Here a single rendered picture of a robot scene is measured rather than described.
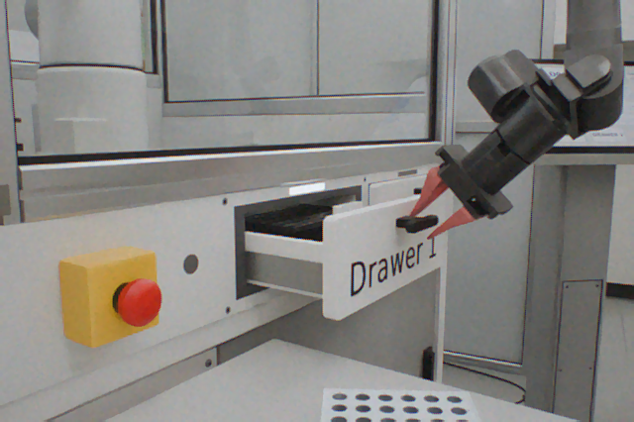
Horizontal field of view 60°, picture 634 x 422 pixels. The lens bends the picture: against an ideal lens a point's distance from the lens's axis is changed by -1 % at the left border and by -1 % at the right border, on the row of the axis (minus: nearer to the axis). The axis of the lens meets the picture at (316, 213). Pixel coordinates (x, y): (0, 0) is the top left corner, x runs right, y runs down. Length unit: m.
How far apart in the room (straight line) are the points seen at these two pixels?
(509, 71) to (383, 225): 0.23
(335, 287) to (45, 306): 0.27
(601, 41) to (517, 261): 1.78
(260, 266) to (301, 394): 0.17
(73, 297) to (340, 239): 0.26
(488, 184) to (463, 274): 1.81
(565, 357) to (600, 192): 0.45
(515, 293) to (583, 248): 0.87
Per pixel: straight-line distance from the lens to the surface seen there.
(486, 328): 2.50
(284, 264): 0.63
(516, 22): 2.38
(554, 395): 1.71
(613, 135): 1.51
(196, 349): 0.65
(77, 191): 0.52
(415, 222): 0.65
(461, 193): 0.65
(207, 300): 0.64
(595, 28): 0.69
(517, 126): 0.64
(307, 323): 0.82
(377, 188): 0.89
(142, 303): 0.48
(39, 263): 0.51
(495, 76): 0.67
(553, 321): 1.62
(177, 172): 0.58
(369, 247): 0.63
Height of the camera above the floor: 1.02
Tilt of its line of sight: 9 degrees down
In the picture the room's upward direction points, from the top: straight up
